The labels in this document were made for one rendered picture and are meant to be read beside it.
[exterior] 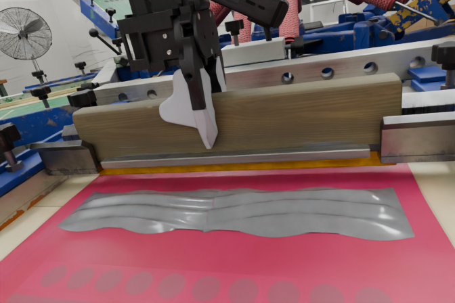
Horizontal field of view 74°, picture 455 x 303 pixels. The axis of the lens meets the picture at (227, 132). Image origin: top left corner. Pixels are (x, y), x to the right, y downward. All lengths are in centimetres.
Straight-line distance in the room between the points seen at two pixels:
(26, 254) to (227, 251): 21
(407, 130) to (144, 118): 28
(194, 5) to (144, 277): 25
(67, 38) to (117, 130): 551
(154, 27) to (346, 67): 34
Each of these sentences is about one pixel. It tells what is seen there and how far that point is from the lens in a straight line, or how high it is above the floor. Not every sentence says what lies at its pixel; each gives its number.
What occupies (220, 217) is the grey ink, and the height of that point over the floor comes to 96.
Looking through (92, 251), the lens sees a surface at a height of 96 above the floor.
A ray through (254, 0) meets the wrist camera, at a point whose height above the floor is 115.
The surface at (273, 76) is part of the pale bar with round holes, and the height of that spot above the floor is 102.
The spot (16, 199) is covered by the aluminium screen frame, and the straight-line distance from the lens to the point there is 47.
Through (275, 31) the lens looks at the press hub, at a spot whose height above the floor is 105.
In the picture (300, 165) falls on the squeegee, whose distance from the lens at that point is 36.
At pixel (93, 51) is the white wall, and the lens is 563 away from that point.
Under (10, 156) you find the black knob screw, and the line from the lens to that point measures 48.
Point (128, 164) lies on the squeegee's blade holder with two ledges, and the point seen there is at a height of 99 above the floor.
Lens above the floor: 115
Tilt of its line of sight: 22 degrees down
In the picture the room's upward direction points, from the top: 11 degrees counter-clockwise
